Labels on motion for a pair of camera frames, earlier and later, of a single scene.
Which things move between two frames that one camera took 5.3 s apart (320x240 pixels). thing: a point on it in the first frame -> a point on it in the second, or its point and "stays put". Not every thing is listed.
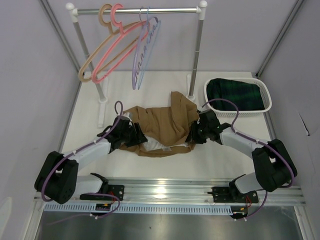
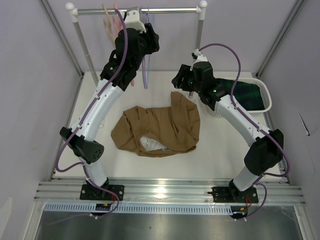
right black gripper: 193,138 -> 184,72
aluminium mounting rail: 182,191 stays put
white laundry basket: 265,93 stays put
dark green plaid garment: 247,96 stays put
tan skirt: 166,129 stays put
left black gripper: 139,138 -> 151,38
